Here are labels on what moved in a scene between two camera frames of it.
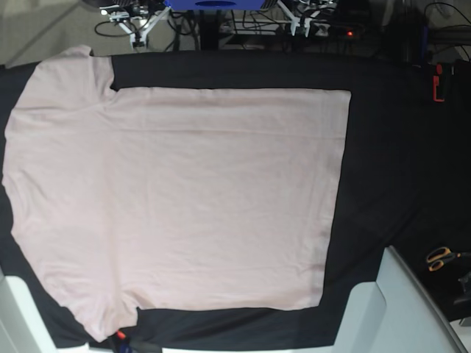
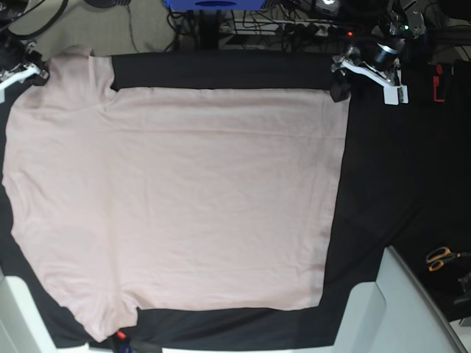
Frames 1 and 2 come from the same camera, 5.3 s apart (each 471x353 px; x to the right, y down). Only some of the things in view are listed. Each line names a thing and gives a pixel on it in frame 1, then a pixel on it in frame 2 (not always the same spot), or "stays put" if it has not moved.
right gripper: x=296 y=21 to x=379 y=62
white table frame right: x=397 y=313 stays put
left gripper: x=119 y=13 to x=14 y=68
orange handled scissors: x=438 y=257 stays put
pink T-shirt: x=127 y=199 stays put
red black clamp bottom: x=124 y=344 stays put
